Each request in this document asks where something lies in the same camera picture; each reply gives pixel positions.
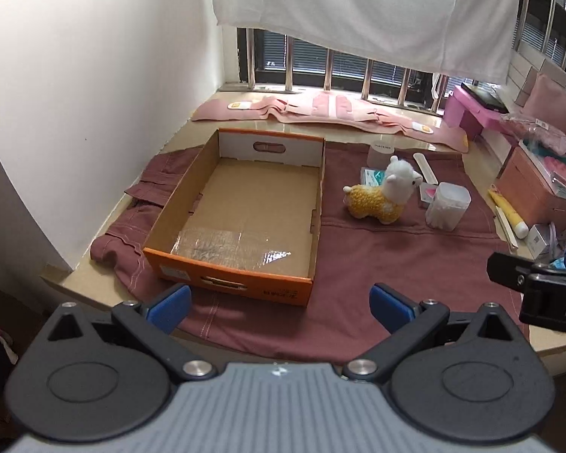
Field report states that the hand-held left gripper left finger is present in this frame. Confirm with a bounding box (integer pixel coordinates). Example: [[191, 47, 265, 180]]
[[47, 284, 218, 382]]

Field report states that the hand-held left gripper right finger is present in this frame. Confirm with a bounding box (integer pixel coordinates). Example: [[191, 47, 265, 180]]
[[342, 283, 524, 382]]

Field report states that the clear cotton swab container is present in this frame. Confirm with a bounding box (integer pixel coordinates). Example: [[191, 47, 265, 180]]
[[424, 182, 472, 231]]

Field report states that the yellow white alpaca plush toy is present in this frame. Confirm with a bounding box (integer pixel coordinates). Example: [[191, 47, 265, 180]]
[[343, 156, 424, 224]]

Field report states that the white embossed tube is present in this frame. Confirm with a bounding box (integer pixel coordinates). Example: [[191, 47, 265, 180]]
[[412, 152, 438, 185]]

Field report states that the orange rimmed cardboard box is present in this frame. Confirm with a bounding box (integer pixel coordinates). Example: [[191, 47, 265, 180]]
[[143, 127, 326, 308]]

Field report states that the teal floss pick box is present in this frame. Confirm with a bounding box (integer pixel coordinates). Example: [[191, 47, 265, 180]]
[[360, 167, 388, 188]]

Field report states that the round jar with pink lid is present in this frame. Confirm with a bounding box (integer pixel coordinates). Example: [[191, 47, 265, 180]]
[[367, 139, 403, 171]]

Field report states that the white slim stick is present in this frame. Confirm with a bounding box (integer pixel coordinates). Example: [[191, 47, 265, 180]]
[[495, 208, 518, 249]]

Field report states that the small white silver box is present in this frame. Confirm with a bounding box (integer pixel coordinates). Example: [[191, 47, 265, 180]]
[[528, 223, 555, 260]]

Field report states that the maroon cloth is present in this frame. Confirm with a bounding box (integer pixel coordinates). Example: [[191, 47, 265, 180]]
[[91, 142, 524, 364]]

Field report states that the yellow white lotion tube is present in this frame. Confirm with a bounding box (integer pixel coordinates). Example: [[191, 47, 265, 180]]
[[488, 189, 529, 239]]

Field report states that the salmon pink storage box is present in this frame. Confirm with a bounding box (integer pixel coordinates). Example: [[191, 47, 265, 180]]
[[497, 144, 566, 227]]

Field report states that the clear pack with pink item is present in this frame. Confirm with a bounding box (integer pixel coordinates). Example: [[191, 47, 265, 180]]
[[519, 139, 566, 194]]

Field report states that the clear bag of pink items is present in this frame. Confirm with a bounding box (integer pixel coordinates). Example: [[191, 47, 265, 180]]
[[500, 113, 566, 152]]

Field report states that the pink paper bag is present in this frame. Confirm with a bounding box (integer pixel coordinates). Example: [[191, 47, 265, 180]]
[[523, 72, 566, 135]]

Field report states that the pink stand box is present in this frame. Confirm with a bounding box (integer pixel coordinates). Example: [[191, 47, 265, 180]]
[[443, 82, 510, 140]]

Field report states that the black flat device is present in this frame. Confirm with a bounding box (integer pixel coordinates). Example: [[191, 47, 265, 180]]
[[461, 82, 506, 114]]

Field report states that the white box stack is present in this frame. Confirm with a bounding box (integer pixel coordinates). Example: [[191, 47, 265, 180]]
[[507, 52, 566, 105]]

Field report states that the pink garment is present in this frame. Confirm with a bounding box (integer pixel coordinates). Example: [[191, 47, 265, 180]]
[[191, 96, 469, 153]]

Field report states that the white hanging towel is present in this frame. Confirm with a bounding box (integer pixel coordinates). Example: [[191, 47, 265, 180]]
[[212, 0, 522, 85]]

